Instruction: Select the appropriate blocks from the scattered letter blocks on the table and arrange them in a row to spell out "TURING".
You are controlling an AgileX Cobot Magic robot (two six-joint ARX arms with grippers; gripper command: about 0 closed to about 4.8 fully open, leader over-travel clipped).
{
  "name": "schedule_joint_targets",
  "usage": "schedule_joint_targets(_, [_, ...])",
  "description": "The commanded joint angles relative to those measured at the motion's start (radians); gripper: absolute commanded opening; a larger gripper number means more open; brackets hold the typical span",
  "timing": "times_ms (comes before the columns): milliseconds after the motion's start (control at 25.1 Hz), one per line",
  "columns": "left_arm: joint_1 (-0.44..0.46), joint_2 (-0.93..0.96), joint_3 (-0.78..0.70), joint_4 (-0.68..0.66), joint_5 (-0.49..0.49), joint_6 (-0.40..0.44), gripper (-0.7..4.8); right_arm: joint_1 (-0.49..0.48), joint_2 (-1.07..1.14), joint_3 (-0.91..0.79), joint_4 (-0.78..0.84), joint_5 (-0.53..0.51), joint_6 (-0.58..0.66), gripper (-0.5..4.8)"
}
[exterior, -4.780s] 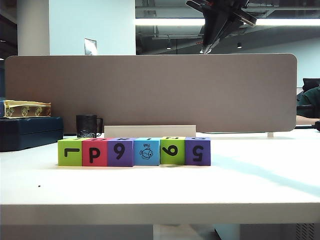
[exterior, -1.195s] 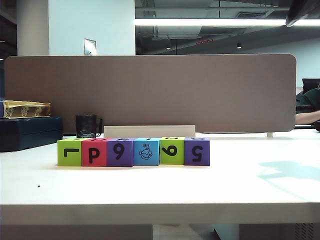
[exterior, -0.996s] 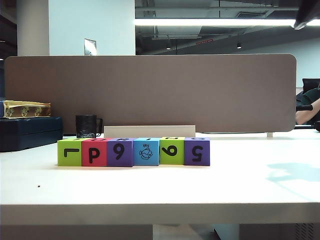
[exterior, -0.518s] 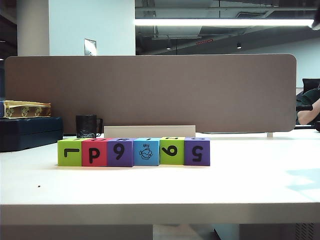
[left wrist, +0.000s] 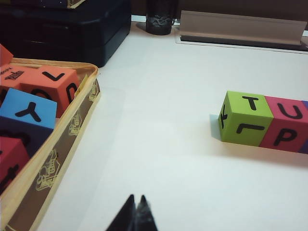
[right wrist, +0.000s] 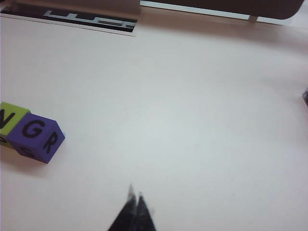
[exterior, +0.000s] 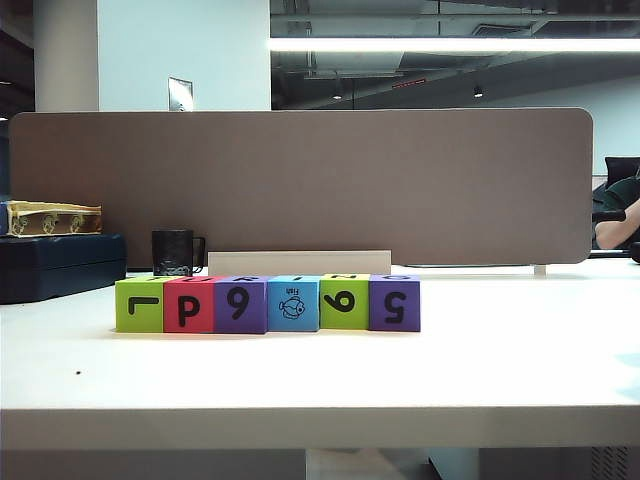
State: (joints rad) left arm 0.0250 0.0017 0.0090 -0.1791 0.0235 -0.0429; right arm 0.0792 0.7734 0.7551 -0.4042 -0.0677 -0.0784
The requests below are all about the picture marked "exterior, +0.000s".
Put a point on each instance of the green block nine and J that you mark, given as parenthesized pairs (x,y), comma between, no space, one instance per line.
(332,320)

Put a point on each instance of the blue block fish picture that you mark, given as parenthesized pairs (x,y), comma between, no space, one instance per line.
(277,322)

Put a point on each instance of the purple block number five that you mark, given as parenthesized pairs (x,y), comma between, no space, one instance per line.
(380,320)

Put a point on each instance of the person bare forearm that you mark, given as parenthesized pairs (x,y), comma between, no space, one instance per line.
(617,232)

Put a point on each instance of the red block letter P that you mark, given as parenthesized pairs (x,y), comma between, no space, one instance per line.
(175,322)

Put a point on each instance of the green block letter L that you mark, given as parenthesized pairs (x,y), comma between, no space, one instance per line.
(140,322)

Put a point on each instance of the brown desk partition panel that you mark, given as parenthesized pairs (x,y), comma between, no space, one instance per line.
(350,185)

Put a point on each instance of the purple block nine and D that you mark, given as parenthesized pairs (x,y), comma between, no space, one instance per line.
(225,322)

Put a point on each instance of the black mug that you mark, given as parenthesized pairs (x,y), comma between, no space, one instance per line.
(172,252)

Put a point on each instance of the red ceiling sign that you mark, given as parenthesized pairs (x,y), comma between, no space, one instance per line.
(409,84)

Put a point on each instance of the small ceiling spot lamp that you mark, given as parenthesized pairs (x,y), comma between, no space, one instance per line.
(479,92)

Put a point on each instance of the yellow gold patterned box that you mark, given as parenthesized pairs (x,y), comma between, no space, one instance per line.
(60,220)

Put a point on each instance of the dark blue case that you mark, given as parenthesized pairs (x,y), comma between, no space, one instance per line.
(60,265)

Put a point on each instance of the person in dark green top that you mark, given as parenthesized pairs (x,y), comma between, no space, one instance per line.
(612,197)

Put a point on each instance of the black office chair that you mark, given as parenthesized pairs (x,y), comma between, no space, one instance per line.
(620,167)

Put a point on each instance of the black round object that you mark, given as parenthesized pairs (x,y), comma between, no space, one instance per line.
(636,252)

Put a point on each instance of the blue flat box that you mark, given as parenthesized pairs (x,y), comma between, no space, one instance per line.
(3,220)

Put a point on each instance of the grey vent grille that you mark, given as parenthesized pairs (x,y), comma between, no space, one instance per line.
(610,465)

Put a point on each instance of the white partition foot bracket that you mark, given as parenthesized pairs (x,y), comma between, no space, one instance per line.
(540,270)

